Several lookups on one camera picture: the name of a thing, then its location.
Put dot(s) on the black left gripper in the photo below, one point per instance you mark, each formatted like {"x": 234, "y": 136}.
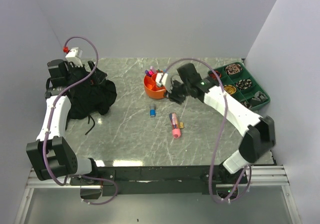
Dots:
{"x": 96, "y": 76}

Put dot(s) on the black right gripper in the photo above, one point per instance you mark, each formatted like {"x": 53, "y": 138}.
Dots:
{"x": 172, "y": 96}

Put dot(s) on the pink black highlighter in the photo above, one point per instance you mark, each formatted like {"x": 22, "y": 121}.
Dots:
{"x": 150, "y": 73}

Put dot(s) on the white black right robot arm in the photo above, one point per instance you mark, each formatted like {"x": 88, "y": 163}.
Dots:
{"x": 257, "y": 132}

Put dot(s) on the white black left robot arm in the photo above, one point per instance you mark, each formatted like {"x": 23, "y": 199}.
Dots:
{"x": 50, "y": 154}

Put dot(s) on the black cloth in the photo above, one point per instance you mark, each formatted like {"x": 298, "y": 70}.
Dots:
{"x": 88, "y": 99}

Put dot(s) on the orange round desk organizer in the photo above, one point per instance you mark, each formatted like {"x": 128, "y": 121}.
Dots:
{"x": 151, "y": 89}

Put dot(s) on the orange black rolled ribbon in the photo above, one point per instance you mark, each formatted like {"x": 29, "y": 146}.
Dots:
{"x": 214, "y": 76}

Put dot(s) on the yellow black rolled ribbon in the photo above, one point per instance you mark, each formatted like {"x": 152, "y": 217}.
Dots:
{"x": 230, "y": 89}

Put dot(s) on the green compartment tray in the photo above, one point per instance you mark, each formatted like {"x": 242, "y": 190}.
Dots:
{"x": 247, "y": 94}

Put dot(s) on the pink black rolled ribbon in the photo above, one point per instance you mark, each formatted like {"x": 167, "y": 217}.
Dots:
{"x": 233, "y": 68}

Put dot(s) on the beige black rolled ribbon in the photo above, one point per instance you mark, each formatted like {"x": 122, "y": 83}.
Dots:
{"x": 244, "y": 84}

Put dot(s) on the brown black rolled ribbon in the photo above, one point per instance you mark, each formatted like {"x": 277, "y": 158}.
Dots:
{"x": 246, "y": 104}

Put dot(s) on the grey black clips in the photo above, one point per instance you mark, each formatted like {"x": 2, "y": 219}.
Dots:
{"x": 259, "y": 98}

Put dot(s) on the black base bar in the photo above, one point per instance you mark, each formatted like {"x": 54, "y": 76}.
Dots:
{"x": 133, "y": 180}

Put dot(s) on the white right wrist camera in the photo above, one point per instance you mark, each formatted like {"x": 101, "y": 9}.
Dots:
{"x": 163, "y": 80}

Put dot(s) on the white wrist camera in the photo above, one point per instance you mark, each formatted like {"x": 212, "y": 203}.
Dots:
{"x": 163, "y": 80}
{"x": 73, "y": 56}

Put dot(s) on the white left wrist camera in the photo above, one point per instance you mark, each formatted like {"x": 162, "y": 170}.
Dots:
{"x": 73, "y": 56}

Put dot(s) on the aluminium rail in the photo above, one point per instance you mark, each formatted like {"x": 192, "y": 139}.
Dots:
{"x": 261, "y": 176}

